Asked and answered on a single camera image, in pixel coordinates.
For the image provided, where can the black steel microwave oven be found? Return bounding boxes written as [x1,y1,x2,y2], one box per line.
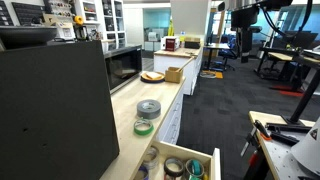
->
[103,44,143,95]

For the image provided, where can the white base cabinet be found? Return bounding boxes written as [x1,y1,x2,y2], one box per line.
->
[155,89,185,146]

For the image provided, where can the blue office chair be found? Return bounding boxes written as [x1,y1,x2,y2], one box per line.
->
[216,35,238,72]

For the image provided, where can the red and white appliance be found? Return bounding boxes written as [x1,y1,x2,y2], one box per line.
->
[160,35,181,52]

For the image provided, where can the white printer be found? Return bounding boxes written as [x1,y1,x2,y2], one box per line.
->
[147,31,160,43]

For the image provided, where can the blue tape roll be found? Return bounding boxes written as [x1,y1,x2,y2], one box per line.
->
[134,165,150,180]

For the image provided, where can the black wall bin rack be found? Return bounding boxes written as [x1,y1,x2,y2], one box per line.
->
[11,1,46,27]
[0,0,15,27]

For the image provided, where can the white shelf unit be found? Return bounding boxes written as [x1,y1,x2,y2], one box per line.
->
[74,0,128,51]

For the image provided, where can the wooden drawer with white front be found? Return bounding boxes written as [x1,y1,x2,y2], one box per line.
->
[129,139,222,180]

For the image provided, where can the clear tape roll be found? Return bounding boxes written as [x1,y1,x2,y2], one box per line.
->
[143,145,160,170]

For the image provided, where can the black box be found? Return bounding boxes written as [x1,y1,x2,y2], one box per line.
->
[184,36,202,50]

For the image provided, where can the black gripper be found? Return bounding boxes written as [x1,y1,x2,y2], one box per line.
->
[230,5,260,64]

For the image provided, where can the yellow round tool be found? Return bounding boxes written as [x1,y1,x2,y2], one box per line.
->
[73,15,85,26]

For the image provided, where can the round dark-rimmed plate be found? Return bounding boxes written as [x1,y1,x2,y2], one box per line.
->
[140,71,166,84]

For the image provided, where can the black coffee maker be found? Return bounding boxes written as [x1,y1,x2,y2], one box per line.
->
[73,24,89,42]

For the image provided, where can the black and orange clamp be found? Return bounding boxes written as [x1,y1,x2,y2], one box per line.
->
[240,119,273,168]

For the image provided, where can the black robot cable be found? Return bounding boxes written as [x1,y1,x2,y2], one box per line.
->
[259,0,314,38]

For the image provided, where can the grey duct tape roll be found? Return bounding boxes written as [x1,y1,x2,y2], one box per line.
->
[136,98,162,120]

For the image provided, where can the black monitor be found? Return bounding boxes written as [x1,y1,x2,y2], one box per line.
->
[290,30,319,50]

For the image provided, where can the wooden spoon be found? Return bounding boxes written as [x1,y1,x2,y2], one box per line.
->
[175,57,195,73]

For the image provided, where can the black slanted stand pole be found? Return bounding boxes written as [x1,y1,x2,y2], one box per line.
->
[281,66,320,126]

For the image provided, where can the wooden robot mounting table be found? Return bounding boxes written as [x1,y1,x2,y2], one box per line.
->
[248,110,320,180]

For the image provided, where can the toast slice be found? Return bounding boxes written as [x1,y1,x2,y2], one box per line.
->
[145,71,163,80]

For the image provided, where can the black metal clamp bars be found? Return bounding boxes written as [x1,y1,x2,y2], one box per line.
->
[265,121,313,147]

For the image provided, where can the black bowl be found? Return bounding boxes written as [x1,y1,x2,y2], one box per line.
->
[0,25,58,49]

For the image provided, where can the wooden table with black legs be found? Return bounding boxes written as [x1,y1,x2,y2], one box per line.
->
[203,42,232,71]

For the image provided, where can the green masking tape roll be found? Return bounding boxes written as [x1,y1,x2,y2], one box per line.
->
[133,118,155,137]

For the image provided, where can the black tape roll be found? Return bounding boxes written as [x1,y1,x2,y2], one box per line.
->
[163,157,185,178]

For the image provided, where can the black tool chest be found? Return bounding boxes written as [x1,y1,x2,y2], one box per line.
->
[0,40,120,180]

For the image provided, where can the yellow floor mat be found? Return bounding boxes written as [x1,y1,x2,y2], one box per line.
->
[200,69,224,80]

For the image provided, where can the teal tape roll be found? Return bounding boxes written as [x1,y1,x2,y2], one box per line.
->
[185,158,205,179]

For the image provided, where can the white island with wood top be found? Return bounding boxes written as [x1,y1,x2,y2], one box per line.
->
[153,44,204,96]

